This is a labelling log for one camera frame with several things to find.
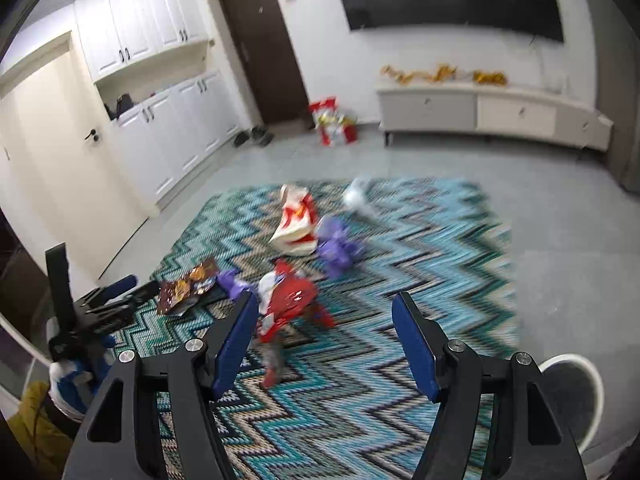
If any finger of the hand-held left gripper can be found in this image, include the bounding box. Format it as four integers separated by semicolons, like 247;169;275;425
85;281;162;317
75;274;140;309

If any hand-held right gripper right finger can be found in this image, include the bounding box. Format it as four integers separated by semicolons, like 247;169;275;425
391;290;588;480

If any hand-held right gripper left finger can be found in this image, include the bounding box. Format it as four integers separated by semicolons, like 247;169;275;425
60;290;261;480

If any brown snack bag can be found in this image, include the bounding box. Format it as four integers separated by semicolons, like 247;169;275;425
156;257;221;317

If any red foil wrapper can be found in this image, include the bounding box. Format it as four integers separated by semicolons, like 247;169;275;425
252;259;337;390

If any white round bin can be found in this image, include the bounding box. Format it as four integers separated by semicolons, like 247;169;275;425
540;354;606;453

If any person's left hand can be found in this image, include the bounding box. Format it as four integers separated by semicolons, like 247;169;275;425
47;332;118;421

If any small purple wrapper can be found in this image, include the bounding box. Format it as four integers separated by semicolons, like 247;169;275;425
216;268;258;303

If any zigzag knitted rug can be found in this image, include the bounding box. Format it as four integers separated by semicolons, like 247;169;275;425
107;177;521;480

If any yellow cloth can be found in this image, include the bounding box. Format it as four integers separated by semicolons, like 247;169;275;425
10;382;76;480

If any large purple wrapper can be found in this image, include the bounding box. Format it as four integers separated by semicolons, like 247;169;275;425
315;216;363;277

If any red and white snack bag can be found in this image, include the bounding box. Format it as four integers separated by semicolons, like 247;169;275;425
269;184;318;256

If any cream door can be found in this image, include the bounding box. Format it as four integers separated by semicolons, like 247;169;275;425
0;30;151;281

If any white crumpled paper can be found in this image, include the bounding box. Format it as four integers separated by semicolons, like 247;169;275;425
342;177;383;221

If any white base cabinet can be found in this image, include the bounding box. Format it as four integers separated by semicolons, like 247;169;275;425
95;70;246;206

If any black bag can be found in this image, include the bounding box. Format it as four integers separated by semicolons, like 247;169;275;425
102;94;135;121

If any white low media cabinet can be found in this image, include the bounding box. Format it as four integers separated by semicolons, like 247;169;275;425
376;82;613;153

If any red gift bag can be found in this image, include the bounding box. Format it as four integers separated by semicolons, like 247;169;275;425
308;97;341;121

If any golden dragon figurine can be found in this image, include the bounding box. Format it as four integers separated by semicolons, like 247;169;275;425
425;63;461;83
380;65;426;85

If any dark brown door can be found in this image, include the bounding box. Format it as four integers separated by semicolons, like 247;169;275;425
215;0;313;128

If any white wall cabinet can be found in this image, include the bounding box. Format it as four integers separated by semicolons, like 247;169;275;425
74;0;210;81

